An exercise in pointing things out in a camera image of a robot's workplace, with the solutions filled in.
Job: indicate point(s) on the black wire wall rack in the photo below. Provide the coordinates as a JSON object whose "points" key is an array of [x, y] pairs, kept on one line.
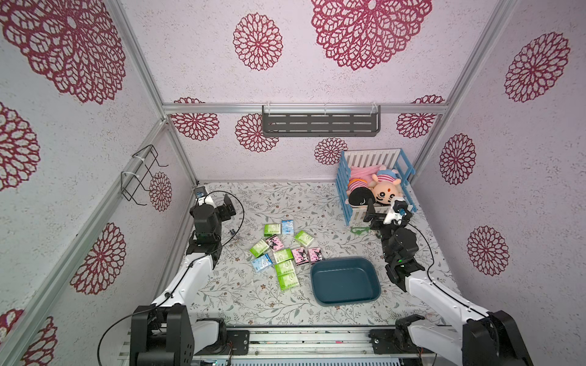
{"points": [[132, 181]]}

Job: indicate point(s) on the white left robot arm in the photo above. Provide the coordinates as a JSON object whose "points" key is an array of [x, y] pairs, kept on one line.
{"points": [[162, 332]]}

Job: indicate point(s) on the black-haired plush doll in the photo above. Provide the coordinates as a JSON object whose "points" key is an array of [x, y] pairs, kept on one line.
{"points": [[387, 186]]}

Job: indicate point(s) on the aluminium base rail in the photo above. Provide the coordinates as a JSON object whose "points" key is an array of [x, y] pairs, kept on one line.
{"points": [[315, 345]]}

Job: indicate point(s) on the pink plush doll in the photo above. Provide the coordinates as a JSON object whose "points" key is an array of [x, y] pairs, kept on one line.
{"points": [[364, 174]]}

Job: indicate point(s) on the green tissue pack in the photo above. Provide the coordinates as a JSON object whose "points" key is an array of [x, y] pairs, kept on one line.
{"points": [[288, 281], [303, 238], [259, 248], [272, 229], [285, 268], [283, 255]]}

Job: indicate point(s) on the blue tissue pack top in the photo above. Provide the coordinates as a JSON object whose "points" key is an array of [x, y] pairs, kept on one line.
{"points": [[288, 227]]}

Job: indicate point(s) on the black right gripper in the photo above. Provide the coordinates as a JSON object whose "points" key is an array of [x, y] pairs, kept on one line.
{"points": [[378, 219]]}

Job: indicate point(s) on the pink kuromi pack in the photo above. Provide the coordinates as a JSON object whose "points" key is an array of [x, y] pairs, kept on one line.
{"points": [[275, 243], [300, 256], [315, 255]]}

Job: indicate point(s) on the green tissue pack top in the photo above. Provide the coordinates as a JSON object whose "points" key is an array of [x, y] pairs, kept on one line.
{"points": [[272, 229]]}

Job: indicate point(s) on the green carabiner keychain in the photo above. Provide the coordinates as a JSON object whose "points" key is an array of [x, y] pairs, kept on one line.
{"points": [[359, 230]]}

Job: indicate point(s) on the dark teal storage box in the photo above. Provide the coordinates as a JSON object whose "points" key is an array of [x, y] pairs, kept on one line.
{"points": [[344, 281]]}

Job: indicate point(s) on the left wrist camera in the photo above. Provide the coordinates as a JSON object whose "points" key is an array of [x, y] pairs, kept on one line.
{"points": [[200, 193]]}

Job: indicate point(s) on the green tissue pack bottom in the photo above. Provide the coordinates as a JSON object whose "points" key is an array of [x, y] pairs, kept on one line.
{"points": [[288, 281]]}

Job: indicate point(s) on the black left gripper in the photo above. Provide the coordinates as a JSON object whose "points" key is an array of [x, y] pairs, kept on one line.
{"points": [[226, 215]]}

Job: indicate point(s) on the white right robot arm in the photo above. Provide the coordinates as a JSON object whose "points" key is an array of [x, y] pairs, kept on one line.
{"points": [[474, 335]]}

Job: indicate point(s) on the blue tissue pack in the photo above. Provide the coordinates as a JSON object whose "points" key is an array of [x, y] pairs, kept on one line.
{"points": [[288, 227], [262, 263]]}

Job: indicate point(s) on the blue tissue pack left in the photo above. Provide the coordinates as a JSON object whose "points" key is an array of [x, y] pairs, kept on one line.
{"points": [[262, 263]]}

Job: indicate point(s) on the blue white toy crib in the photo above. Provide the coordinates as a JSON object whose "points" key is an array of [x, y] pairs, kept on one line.
{"points": [[392, 158]]}

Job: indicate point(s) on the grey wall shelf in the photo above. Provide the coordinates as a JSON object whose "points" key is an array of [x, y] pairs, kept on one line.
{"points": [[321, 124]]}

